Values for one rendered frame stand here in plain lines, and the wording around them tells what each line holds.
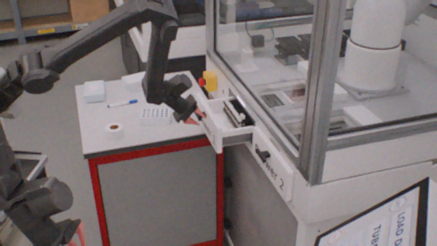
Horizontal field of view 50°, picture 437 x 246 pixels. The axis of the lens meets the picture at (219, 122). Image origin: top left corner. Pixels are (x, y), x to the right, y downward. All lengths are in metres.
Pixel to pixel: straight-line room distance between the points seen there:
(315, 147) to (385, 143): 0.23
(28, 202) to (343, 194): 0.88
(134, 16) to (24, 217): 0.54
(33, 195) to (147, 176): 1.08
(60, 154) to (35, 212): 2.35
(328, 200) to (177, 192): 0.84
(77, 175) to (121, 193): 1.08
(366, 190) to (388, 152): 0.13
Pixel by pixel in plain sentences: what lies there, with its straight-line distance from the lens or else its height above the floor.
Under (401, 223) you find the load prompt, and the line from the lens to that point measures 0.95.
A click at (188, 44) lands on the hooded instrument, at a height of 0.88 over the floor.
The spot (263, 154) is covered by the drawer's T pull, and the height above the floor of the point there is 0.91.
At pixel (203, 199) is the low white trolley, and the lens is 2.12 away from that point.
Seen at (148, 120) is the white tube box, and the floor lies 0.78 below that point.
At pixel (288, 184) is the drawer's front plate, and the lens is 1.43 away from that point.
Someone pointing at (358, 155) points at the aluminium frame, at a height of 1.02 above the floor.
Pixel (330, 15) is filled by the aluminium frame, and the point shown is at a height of 1.43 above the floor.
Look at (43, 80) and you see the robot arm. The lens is 1.31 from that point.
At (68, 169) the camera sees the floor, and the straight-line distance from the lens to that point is 3.12.
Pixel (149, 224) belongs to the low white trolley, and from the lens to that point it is 2.14.
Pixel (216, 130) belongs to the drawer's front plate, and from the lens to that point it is 1.63.
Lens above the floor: 1.76
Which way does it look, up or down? 30 degrees down
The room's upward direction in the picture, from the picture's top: straight up
